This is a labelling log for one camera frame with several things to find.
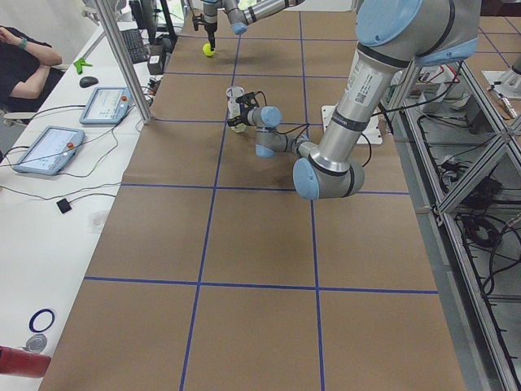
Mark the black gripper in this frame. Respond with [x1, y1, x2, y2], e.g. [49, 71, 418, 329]
[227, 92, 257, 126]
[192, 13, 217, 51]

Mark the white blue tennis ball can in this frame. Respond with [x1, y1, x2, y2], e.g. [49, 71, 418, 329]
[225, 86, 244, 120]

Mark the Roland Garros yellow tennis ball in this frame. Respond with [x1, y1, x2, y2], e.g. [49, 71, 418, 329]
[230, 124, 246, 134]

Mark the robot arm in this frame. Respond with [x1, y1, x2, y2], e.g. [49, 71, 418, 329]
[228, 1, 481, 200]
[192, 0, 304, 52]

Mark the Wilson yellow tennis ball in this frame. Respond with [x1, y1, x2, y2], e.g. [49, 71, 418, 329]
[203, 43, 215, 58]

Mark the black keyboard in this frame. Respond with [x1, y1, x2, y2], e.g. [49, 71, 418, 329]
[120, 29, 149, 64]

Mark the far blue teach pendant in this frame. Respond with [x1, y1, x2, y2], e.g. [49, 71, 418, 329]
[79, 87, 133, 125]

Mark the blue teach pendant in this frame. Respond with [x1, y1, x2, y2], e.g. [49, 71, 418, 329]
[79, 87, 133, 125]
[13, 125, 85, 176]

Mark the green plastic part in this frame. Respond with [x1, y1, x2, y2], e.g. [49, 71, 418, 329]
[73, 57, 92, 75]

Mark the black computer mouse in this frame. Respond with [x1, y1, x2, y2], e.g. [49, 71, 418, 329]
[79, 76, 99, 88]

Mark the seated person in black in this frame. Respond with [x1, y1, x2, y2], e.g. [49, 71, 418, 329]
[1, 26, 63, 112]

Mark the near blue teach pendant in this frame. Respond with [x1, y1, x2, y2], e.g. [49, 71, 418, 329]
[13, 125, 85, 176]

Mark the small black square pad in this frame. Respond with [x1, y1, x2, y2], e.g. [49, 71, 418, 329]
[56, 198, 72, 214]

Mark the blue tape roll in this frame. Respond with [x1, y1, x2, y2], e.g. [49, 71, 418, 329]
[28, 308, 56, 334]

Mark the red cylinder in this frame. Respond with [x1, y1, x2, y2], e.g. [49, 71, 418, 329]
[0, 346, 51, 378]

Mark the grey aluminium post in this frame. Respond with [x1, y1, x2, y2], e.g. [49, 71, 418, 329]
[94, 0, 151, 125]

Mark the aluminium frame rack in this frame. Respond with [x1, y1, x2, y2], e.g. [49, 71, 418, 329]
[392, 52, 520, 390]

